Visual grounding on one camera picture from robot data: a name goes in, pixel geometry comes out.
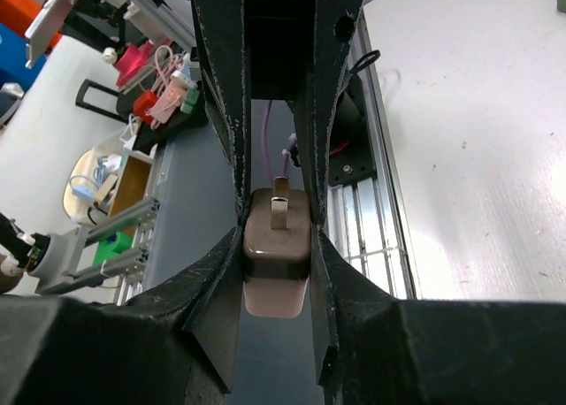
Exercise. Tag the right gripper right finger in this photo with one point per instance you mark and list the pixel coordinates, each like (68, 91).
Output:
(372, 348)

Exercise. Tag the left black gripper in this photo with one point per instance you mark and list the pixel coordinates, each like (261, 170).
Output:
(298, 49)

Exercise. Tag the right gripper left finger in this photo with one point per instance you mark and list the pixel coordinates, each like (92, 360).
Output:
(172, 344)

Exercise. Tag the cluttered side table items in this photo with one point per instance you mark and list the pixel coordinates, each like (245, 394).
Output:
(50, 146)

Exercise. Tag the aluminium front rail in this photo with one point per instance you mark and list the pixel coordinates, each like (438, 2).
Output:
(367, 221)

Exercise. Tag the pink plug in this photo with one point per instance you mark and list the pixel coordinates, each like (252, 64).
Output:
(276, 249)

